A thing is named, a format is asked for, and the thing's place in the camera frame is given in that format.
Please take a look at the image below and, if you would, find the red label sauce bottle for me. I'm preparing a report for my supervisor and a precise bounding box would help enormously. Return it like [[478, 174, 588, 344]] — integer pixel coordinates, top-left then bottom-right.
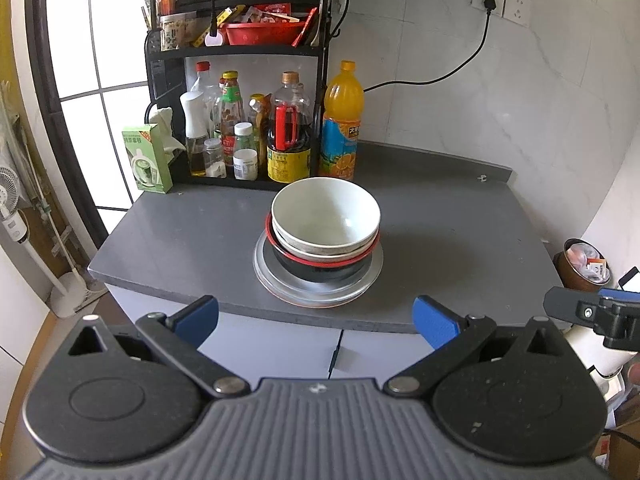
[[219, 71, 246, 166]]

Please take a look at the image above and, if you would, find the large white printed plate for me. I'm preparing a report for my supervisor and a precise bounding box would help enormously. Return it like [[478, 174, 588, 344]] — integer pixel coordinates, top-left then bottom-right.
[[254, 237, 386, 302]]

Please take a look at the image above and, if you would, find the orange juice bottle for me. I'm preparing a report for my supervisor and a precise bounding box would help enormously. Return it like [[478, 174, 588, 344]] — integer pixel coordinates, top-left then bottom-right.
[[320, 60, 365, 182]]

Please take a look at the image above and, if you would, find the brown trash bin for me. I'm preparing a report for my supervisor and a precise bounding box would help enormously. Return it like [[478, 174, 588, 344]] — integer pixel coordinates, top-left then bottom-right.
[[552, 238, 612, 291]]

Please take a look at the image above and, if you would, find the soy sauce jug red handle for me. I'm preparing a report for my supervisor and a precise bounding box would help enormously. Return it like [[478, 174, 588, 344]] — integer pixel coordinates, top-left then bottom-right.
[[266, 71, 312, 183]]

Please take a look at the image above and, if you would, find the white ceramic bowl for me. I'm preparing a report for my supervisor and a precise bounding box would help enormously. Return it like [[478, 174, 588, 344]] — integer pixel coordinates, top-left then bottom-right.
[[274, 230, 379, 258], [271, 177, 382, 247]]

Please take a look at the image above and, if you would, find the amber oil bottle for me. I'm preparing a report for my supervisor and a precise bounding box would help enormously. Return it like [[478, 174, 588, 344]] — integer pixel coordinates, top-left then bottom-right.
[[248, 93, 271, 161]]

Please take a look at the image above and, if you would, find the white crumpled cloth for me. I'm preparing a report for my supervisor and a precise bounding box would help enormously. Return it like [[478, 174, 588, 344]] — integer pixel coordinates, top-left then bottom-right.
[[146, 106, 187, 153]]

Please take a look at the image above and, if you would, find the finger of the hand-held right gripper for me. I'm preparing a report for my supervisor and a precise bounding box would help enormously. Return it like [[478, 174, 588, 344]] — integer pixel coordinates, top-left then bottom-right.
[[598, 289, 640, 305], [544, 286, 601, 333]]

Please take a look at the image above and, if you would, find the black power cable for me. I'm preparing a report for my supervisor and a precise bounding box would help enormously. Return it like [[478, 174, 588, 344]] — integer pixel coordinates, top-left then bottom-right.
[[362, 12, 492, 94]]

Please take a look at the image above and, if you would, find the small glass jar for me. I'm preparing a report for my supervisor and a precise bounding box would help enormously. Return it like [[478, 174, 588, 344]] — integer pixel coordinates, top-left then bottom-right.
[[203, 138, 226, 178]]

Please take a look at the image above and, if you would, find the white standing fan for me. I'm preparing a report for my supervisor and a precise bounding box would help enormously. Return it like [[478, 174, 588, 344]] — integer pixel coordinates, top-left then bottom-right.
[[0, 165, 108, 318]]

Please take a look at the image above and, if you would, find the black window frame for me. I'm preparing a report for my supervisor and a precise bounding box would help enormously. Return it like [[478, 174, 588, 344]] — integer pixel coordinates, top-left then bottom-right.
[[25, 0, 151, 241]]

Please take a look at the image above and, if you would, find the black metal rack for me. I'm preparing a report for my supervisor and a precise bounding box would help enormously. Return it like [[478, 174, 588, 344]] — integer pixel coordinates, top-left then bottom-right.
[[145, 0, 335, 192]]

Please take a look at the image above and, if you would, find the red and black bowl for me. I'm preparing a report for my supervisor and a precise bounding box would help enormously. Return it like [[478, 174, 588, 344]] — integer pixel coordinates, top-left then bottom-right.
[[265, 212, 382, 284]]

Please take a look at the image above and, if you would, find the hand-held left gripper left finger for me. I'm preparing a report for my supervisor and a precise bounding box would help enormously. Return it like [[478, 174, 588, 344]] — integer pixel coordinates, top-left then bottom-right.
[[67, 295, 250, 400]]

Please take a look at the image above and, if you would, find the printed storage jar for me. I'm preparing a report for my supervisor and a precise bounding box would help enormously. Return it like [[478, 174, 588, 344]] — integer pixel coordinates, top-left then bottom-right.
[[159, 14, 187, 51]]

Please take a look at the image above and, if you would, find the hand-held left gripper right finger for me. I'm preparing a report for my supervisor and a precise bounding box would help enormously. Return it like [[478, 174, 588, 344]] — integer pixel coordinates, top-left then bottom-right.
[[382, 296, 568, 397]]

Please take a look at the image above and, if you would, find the red plastic basket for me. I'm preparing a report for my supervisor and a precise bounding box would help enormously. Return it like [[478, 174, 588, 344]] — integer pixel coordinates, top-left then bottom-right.
[[220, 21, 307, 47]]

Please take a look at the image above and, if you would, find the green cardboard box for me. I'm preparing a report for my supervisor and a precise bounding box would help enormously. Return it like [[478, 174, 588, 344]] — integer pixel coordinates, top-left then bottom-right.
[[121, 124, 174, 194]]

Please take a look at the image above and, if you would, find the clear bottle red cap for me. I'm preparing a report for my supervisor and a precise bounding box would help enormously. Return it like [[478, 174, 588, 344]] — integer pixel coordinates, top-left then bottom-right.
[[194, 61, 221, 111]]

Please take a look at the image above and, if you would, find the red basket with packets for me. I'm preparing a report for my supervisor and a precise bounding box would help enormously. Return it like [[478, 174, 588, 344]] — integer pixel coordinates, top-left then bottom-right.
[[192, 4, 321, 48]]

